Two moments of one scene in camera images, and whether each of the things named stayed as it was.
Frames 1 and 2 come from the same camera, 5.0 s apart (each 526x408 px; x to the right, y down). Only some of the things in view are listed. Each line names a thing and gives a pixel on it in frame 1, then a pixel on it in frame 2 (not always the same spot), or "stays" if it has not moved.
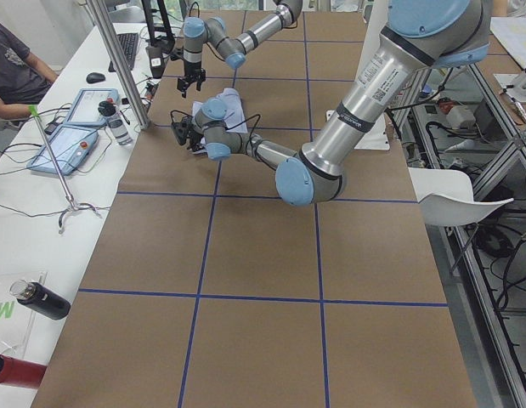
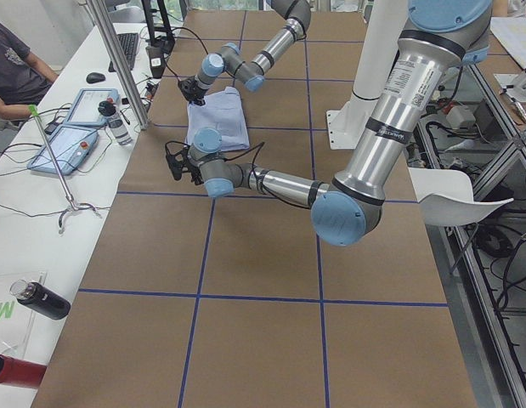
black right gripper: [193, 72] to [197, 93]
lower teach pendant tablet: [69, 145] stays
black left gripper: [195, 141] to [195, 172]
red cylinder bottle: [11, 371] stays
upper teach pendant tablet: [84, 111] stays
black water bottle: [41, 299] stays
